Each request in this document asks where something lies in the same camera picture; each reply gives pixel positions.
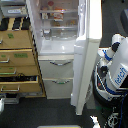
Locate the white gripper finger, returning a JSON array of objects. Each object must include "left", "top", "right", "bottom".
[{"left": 90, "top": 116, "right": 101, "bottom": 128}]

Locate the white fridge door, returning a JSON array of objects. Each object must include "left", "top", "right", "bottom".
[{"left": 71, "top": 0, "right": 102, "bottom": 115}]

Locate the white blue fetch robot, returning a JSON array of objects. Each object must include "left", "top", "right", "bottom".
[{"left": 94, "top": 34, "right": 128, "bottom": 107}]

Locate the wooden drawer cabinet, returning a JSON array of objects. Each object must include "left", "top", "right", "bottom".
[{"left": 0, "top": 17, "right": 45, "bottom": 97}]

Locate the white refrigerator body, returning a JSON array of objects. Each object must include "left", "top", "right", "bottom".
[{"left": 26, "top": 0, "right": 79, "bottom": 99}]

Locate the grey box on cabinet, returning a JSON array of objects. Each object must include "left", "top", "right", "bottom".
[{"left": 1, "top": 6, "right": 27, "bottom": 17}]

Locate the lower fridge drawer handle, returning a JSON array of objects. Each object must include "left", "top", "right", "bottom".
[{"left": 52, "top": 80, "right": 70, "bottom": 84}]

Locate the fridge drawer handle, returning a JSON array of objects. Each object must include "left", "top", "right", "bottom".
[
  {"left": 50, "top": 61, "right": 71, "bottom": 66},
  {"left": 52, "top": 80, "right": 70, "bottom": 84}
]

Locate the middle fridge drawer handle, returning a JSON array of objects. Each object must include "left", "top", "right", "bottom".
[{"left": 50, "top": 61, "right": 71, "bottom": 66}]

